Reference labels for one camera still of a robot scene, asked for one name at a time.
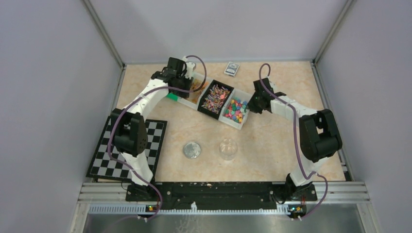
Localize clear plastic jar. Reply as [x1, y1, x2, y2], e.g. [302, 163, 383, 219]
[219, 138, 238, 161]

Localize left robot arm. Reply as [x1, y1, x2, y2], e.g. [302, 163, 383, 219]
[107, 57, 195, 201]

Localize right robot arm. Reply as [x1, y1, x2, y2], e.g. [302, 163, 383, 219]
[247, 78, 343, 200]

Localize white bin colourful candies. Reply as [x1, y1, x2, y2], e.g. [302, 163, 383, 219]
[219, 89, 252, 130]

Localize white bin orange candies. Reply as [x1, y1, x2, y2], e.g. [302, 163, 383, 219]
[177, 72, 213, 110]

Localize green candy bin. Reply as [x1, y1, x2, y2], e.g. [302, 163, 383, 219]
[167, 93, 179, 101]

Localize playing card box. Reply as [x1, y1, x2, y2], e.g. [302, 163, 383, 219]
[223, 62, 240, 77]

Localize black candy bin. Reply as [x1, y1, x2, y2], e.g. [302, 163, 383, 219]
[197, 80, 234, 120]

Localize silver jar lid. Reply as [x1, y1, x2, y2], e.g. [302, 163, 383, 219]
[183, 142, 201, 159]

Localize black white checkerboard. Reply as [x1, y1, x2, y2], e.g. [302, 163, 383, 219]
[86, 117, 168, 182]

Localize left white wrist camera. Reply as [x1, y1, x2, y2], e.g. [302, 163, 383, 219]
[182, 56, 196, 79]

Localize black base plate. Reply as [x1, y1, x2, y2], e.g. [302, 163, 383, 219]
[125, 182, 318, 210]

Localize white cable duct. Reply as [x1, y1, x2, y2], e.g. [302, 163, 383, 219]
[88, 204, 290, 215]

